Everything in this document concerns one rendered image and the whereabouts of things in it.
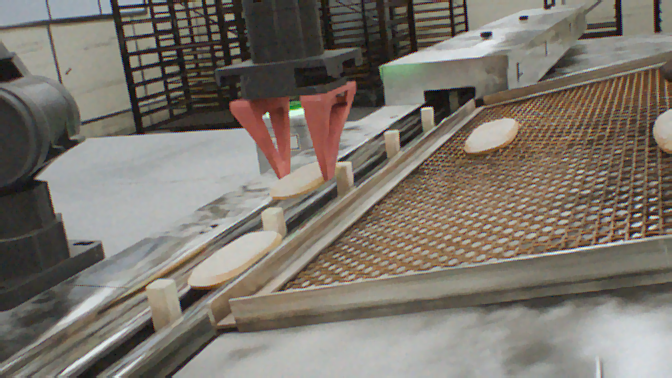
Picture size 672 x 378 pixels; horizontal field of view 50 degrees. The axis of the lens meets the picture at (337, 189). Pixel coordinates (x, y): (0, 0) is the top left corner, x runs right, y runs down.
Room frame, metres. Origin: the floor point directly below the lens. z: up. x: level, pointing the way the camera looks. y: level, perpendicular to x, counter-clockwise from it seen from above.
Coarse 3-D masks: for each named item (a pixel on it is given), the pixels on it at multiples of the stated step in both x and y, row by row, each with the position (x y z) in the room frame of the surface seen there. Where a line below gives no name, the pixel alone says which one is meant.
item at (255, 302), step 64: (640, 64) 0.67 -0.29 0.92; (448, 128) 0.63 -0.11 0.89; (576, 128) 0.49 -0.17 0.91; (640, 128) 0.43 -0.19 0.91; (384, 192) 0.45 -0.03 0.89; (448, 192) 0.41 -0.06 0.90; (512, 192) 0.37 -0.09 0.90; (576, 192) 0.33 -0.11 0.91; (640, 192) 0.30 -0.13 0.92; (320, 256) 0.35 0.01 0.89; (384, 256) 0.32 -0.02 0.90; (448, 256) 0.29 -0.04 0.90; (512, 256) 0.27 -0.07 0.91; (576, 256) 0.22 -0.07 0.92; (640, 256) 0.21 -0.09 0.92; (256, 320) 0.27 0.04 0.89; (320, 320) 0.26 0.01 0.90
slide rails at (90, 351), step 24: (384, 144) 0.81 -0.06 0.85; (408, 144) 0.79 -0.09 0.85; (360, 168) 0.71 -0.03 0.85; (312, 192) 0.64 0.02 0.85; (288, 216) 0.57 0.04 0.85; (312, 216) 0.56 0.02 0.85; (192, 288) 0.44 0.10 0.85; (216, 288) 0.43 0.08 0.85; (144, 312) 0.41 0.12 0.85; (96, 336) 0.38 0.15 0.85; (120, 336) 0.38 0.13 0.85; (72, 360) 0.35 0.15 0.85; (96, 360) 0.35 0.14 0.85; (120, 360) 0.34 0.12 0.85
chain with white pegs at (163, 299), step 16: (432, 112) 0.90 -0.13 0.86; (336, 176) 0.65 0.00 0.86; (352, 176) 0.65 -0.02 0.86; (272, 208) 0.53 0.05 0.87; (272, 224) 0.52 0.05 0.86; (160, 288) 0.39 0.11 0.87; (176, 288) 0.40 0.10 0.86; (160, 304) 0.39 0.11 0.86; (176, 304) 0.40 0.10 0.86; (192, 304) 0.43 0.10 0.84; (160, 320) 0.39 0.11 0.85; (128, 352) 0.37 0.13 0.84
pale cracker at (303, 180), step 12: (300, 168) 0.59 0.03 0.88; (312, 168) 0.58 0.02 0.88; (336, 168) 0.59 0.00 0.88; (288, 180) 0.55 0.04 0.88; (300, 180) 0.55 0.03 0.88; (312, 180) 0.55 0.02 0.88; (324, 180) 0.56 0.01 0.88; (276, 192) 0.54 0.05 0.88; (288, 192) 0.53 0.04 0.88; (300, 192) 0.54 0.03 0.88
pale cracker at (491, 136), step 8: (496, 120) 0.57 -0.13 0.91; (504, 120) 0.55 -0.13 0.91; (512, 120) 0.55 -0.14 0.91; (480, 128) 0.54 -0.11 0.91; (488, 128) 0.53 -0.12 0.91; (496, 128) 0.52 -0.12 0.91; (504, 128) 0.52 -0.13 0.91; (512, 128) 0.52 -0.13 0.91; (472, 136) 0.52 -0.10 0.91; (480, 136) 0.51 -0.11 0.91; (488, 136) 0.51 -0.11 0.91; (496, 136) 0.50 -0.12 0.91; (504, 136) 0.50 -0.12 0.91; (512, 136) 0.51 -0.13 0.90; (472, 144) 0.50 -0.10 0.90; (480, 144) 0.50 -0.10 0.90; (488, 144) 0.49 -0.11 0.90; (496, 144) 0.49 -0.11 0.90; (504, 144) 0.49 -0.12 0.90; (472, 152) 0.49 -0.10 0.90; (480, 152) 0.49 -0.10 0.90; (488, 152) 0.49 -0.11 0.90
